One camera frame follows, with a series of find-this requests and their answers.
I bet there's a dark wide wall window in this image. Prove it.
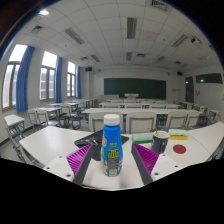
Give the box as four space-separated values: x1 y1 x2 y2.
195 73 224 84

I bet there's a yellow and green sponge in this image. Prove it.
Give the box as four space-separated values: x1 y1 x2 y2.
168 128 189 141

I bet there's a ceiling projector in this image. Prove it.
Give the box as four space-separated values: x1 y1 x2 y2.
190 37 203 46

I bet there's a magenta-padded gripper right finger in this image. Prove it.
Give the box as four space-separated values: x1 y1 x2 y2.
131 142 184 186

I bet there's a dark blue mug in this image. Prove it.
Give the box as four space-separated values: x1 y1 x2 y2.
151 130 170 155

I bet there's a flat round red coaster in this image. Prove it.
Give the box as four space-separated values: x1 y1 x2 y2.
172 143 187 155

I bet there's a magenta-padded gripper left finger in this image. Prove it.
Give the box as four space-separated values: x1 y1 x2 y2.
43 143 95 187

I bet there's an arched window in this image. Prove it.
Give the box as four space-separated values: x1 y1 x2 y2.
1 44 28 111
39 50 58 102
66 61 77 98

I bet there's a dark classroom door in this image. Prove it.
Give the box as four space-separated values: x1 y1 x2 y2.
185 76 195 104

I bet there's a white lectern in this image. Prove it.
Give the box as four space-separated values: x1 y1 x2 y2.
124 92 140 100

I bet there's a blue drink bottle white cap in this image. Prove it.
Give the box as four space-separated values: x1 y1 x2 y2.
100 113 124 178

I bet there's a group of white classroom desks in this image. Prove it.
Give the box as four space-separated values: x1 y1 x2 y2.
3 96 222 161

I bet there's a blue curtain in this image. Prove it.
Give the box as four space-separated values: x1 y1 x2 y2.
76 65 83 100
15 45 36 114
54 56 64 104

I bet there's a group of ceiling lights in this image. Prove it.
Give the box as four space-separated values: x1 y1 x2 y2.
29 0 214 68

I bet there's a green chalkboard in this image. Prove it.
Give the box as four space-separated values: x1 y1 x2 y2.
103 77 167 100

